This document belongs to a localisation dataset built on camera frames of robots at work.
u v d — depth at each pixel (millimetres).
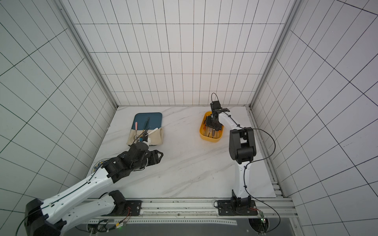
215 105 829
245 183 600
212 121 870
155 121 1097
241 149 551
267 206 644
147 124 1071
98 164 839
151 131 1010
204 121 1067
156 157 665
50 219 391
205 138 974
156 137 965
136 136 1001
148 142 705
